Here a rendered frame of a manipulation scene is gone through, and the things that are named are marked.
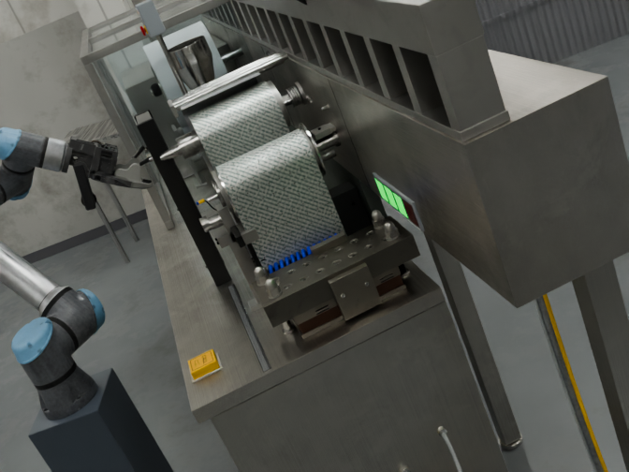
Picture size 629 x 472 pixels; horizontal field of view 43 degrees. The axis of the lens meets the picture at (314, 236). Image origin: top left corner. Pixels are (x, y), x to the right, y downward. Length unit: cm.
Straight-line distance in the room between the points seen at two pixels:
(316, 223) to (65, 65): 429
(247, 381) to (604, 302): 84
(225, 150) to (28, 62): 413
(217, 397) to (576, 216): 97
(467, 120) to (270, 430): 104
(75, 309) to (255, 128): 68
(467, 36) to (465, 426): 123
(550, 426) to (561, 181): 165
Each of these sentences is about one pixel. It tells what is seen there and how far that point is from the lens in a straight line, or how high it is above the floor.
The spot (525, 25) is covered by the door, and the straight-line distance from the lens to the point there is 617.
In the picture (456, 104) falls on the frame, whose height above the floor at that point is 150.
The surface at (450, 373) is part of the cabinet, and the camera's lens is 208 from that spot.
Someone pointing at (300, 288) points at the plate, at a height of 103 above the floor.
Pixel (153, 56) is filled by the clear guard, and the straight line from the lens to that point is 297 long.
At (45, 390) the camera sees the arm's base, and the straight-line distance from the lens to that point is 221.
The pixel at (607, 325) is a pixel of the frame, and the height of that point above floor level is 97.
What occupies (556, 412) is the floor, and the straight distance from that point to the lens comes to 291.
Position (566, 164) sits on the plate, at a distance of 131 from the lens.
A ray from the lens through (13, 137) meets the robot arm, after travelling 198.
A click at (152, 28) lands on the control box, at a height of 164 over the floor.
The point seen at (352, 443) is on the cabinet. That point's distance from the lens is 208.
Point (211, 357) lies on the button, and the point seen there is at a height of 92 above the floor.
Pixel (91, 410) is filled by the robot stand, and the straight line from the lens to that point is 218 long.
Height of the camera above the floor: 187
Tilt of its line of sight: 23 degrees down
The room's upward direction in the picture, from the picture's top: 23 degrees counter-clockwise
